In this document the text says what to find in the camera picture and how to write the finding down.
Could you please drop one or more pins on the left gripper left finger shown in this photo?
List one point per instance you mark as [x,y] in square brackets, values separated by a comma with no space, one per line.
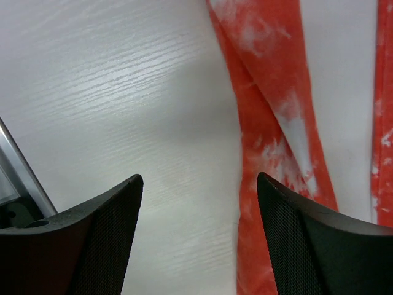
[83,250]

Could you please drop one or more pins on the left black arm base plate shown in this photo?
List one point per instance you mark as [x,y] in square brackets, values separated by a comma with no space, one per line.
[19,212]

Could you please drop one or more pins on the orange white tie-dye trousers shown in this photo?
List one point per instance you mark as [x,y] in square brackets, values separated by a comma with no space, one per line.
[263,45]

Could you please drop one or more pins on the aluminium front rail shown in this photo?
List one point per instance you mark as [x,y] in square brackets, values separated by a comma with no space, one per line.
[20,175]

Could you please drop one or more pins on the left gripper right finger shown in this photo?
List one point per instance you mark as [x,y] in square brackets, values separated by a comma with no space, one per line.
[316,250]

